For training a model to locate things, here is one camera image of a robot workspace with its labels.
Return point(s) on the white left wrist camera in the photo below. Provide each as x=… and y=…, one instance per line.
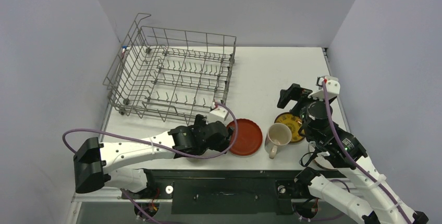
x=217, y=114

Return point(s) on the red plastic plate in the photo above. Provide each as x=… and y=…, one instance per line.
x=249, y=140

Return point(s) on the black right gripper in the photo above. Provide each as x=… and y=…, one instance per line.
x=303, y=99

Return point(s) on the white bowl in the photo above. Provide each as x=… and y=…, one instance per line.
x=323, y=163

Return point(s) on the yellow patterned plate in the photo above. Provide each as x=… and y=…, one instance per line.
x=294, y=123

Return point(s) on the grey wire dish rack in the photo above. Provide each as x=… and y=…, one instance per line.
x=169, y=74

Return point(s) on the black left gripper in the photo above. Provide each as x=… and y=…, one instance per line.
x=222, y=146

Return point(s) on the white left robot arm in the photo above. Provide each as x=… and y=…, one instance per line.
x=99, y=164

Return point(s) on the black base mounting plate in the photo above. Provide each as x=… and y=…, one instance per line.
x=225, y=191

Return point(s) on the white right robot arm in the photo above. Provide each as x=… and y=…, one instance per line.
x=377, y=202

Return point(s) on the cream mug with dragon print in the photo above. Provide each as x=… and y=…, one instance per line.
x=278, y=136

